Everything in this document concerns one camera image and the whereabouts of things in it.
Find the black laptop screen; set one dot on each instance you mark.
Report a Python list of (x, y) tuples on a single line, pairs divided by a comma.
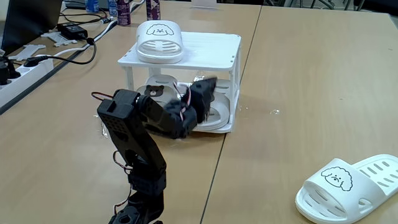
[(28, 21)]

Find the black power adapter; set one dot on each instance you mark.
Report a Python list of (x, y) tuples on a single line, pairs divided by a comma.
[(73, 31)]

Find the white plastic rack part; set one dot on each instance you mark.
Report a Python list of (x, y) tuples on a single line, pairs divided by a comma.
[(26, 52), (59, 39)]

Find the grey bear slipper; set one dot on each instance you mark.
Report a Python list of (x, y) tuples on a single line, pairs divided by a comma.
[(222, 112), (169, 93)]

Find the blue drink can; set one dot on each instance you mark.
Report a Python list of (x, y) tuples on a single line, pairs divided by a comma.
[(112, 7), (92, 5)]

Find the black plug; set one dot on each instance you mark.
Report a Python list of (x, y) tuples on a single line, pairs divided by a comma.
[(6, 73)]

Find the white two-shelf shoe rack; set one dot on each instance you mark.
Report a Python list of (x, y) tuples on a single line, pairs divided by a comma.
[(211, 49)]

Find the white dog slipper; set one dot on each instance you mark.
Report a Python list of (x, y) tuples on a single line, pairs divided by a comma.
[(348, 199), (143, 37)]

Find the clear tape piece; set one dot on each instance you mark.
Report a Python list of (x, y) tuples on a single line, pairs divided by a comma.
[(275, 111), (243, 107)]

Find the white power strip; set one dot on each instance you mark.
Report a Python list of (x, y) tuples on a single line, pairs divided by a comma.
[(25, 77)]

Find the white card stand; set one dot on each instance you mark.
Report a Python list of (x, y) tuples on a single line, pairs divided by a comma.
[(203, 3)]

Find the purple drink can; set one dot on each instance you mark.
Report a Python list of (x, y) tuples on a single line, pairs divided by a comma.
[(123, 14), (153, 9)]

